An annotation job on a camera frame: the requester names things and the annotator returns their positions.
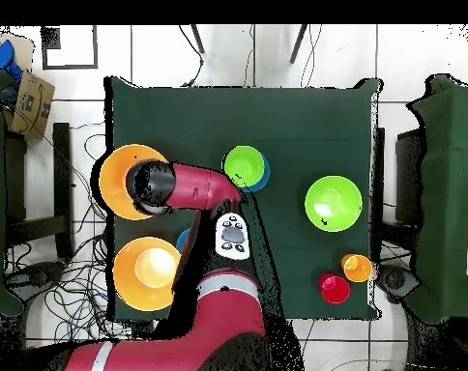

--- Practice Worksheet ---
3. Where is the small green bowl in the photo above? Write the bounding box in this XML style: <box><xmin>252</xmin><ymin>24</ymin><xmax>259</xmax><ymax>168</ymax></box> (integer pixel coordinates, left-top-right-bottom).
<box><xmin>221</xmin><ymin>145</ymin><xmax>267</xmax><ymax>189</ymax></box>

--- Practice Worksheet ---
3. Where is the tangle of cables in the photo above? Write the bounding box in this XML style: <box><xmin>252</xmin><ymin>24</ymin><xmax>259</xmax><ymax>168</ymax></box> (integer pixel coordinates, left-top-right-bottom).
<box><xmin>3</xmin><ymin>123</ymin><xmax>142</xmax><ymax>345</ymax></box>

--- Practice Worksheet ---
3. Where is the cardboard box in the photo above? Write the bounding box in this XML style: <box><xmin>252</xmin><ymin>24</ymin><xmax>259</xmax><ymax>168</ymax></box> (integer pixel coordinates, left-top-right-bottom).
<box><xmin>3</xmin><ymin>69</ymin><xmax>56</xmax><ymax>140</ymax></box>

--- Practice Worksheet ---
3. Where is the large orange bowl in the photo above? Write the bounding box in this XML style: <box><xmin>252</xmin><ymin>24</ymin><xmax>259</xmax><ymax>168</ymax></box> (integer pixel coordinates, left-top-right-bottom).
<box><xmin>112</xmin><ymin>236</ymin><xmax>182</xmax><ymax>313</ymax></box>
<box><xmin>98</xmin><ymin>143</ymin><xmax>172</xmax><ymax>221</ymax></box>

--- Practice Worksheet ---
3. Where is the black tripod leg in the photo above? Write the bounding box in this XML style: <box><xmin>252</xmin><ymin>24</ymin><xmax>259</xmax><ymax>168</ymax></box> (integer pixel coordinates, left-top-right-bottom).
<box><xmin>288</xmin><ymin>23</ymin><xmax>309</xmax><ymax>65</ymax></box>
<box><xmin>190</xmin><ymin>23</ymin><xmax>206</xmax><ymax>55</ymax></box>

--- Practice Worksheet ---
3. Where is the black square frame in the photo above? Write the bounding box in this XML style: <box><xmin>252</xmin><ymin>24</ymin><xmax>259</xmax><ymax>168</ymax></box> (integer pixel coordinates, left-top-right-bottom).
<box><xmin>40</xmin><ymin>24</ymin><xmax>100</xmax><ymax>71</ymax></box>

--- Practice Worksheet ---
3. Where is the black bench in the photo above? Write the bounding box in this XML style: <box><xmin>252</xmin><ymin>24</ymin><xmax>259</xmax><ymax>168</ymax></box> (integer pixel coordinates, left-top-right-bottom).
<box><xmin>3</xmin><ymin>122</ymin><xmax>74</xmax><ymax>260</ymax></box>

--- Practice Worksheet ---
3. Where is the blue cloth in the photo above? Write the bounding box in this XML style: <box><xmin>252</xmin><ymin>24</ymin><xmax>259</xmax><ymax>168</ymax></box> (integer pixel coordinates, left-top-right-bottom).
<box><xmin>0</xmin><ymin>39</ymin><xmax>24</xmax><ymax>84</ymax></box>

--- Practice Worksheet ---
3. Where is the dark green table cloth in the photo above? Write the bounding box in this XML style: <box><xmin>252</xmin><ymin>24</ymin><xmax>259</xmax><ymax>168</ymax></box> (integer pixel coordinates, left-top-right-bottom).
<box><xmin>103</xmin><ymin>75</ymin><xmax>384</xmax><ymax>322</ymax></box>

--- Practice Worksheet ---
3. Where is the red cup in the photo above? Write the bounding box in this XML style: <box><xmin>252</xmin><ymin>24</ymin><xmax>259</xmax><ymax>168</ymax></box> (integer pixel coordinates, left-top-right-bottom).
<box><xmin>318</xmin><ymin>272</ymin><xmax>352</xmax><ymax>305</ymax></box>

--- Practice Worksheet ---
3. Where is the large green bowl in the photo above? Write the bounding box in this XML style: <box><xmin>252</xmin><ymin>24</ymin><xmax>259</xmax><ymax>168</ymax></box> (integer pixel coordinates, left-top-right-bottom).
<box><xmin>304</xmin><ymin>175</ymin><xmax>364</xmax><ymax>233</ymax></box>

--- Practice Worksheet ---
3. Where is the orange cup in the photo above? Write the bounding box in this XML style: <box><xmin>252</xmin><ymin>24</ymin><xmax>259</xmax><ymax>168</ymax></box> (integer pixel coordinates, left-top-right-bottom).
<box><xmin>340</xmin><ymin>253</ymin><xmax>374</xmax><ymax>284</ymax></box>

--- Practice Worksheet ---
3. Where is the black pedestal foot with knob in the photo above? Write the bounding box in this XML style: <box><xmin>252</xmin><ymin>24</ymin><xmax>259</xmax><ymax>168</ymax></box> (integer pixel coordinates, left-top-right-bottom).
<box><xmin>5</xmin><ymin>260</ymin><xmax>67</xmax><ymax>299</ymax></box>

